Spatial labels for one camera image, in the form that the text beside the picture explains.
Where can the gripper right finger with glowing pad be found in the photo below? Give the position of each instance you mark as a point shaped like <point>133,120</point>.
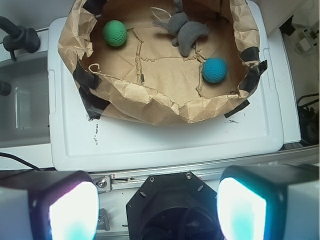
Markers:
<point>269,202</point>

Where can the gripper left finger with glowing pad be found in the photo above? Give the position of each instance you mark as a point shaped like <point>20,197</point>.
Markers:
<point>48,205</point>

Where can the green dimpled foam ball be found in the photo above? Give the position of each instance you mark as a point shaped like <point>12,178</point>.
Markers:
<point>114,33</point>

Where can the blue dimpled foam ball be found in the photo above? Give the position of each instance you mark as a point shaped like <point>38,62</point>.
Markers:
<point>214,70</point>

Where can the white plastic bin lid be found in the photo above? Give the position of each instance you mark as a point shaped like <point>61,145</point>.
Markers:
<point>110,144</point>

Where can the clear plastic container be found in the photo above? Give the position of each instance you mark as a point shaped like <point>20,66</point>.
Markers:
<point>24,112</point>

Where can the white power adapter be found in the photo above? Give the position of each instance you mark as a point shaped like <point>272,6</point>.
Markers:
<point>309,40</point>

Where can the black clamp knob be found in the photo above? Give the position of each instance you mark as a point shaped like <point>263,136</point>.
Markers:
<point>19,38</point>

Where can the brown paper bag tray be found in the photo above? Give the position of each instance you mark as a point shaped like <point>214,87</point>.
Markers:
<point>147,79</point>

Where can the grey plush toy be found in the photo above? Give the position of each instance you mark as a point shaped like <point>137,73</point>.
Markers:
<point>185,32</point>

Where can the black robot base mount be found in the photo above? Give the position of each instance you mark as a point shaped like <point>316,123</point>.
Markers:
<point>176,206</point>

